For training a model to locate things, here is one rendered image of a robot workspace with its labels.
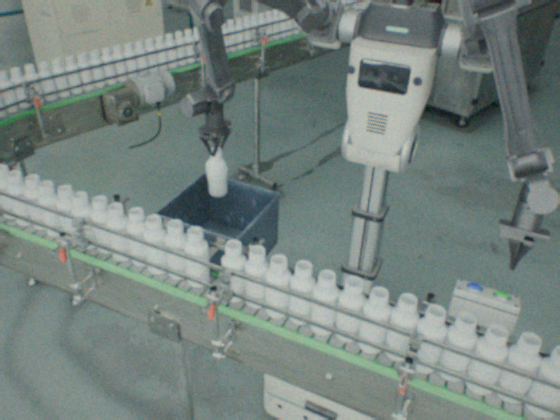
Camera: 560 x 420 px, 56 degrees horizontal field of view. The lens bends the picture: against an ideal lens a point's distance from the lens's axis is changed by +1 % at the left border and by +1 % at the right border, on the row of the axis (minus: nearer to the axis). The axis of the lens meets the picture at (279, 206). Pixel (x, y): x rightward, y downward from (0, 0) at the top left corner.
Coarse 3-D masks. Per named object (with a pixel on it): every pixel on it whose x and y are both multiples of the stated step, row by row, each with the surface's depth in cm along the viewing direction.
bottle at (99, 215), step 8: (96, 200) 139; (104, 200) 139; (96, 208) 137; (104, 208) 138; (96, 216) 138; (104, 216) 138; (104, 224) 139; (96, 232) 141; (104, 232) 140; (96, 240) 143; (104, 240) 142
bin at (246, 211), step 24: (192, 192) 189; (240, 192) 191; (264, 192) 186; (168, 216) 178; (192, 216) 193; (216, 216) 202; (240, 216) 197; (264, 216) 176; (216, 240) 164; (240, 240) 163
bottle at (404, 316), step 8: (400, 296) 110; (408, 296) 111; (400, 304) 110; (408, 304) 108; (416, 304) 109; (392, 312) 112; (400, 312) 110; (408, 312) 109; (416, 312) 112; (392, 320) 112; (400, 320) 110; (408, 320) 110; (416, 320) 110; (400, 328) 111; (408, 328) 110; (392, 336) 113; (400, 336) 112; (392, 344) 114; (400, 344) 113; (400, 360) 116
